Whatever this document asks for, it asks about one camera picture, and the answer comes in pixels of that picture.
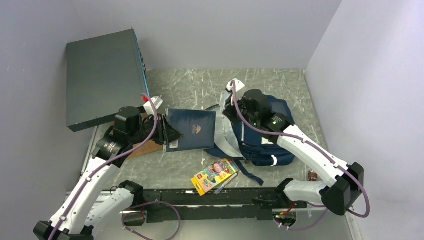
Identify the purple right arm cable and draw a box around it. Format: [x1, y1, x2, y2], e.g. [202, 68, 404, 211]
[230, 81, 371, 232]

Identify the yellow crayon box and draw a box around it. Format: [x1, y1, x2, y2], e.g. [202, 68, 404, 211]
[191, 158, 239, 196]

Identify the wooden board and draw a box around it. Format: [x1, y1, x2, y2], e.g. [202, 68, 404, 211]
[112, 112, 162, 159]

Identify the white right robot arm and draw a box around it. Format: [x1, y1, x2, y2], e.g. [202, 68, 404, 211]
[219, 89, 371, 218]

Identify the dark grey metal equipment box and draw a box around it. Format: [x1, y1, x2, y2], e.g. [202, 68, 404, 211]
[65, 28, 150, 133]

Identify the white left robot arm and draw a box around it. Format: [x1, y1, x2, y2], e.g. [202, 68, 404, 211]
[33, 103, 175, 240]

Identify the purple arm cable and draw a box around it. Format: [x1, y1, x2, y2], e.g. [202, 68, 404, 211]
[230, 81, 371, 232]
[47, 94, 182, 240]

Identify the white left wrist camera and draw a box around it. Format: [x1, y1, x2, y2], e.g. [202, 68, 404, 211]
[142, 93, 164, 115]

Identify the copper pipe fitting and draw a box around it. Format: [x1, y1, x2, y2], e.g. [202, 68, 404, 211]
[307, 170, 318, 182]

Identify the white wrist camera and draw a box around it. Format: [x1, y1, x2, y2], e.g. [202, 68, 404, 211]
[225, 78, 245, 94]
[142, 93, 164, 115]

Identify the aluminium frame rail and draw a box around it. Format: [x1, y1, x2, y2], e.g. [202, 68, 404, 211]
[52, 125, 364, 240]

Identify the blue pen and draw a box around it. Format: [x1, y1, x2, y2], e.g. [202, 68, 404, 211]
[214, 172, 238, 195]

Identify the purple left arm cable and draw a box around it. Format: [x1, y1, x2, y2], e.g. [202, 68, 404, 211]
[47, 94, 182, 240]

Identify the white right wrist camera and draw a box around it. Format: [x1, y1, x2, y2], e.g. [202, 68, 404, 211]
[225, 78, 245, 94]

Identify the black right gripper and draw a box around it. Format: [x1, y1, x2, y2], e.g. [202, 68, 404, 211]
[223, 92, 260, 126]

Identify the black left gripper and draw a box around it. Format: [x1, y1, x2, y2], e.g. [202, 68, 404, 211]
[129, 113, 184, 145]

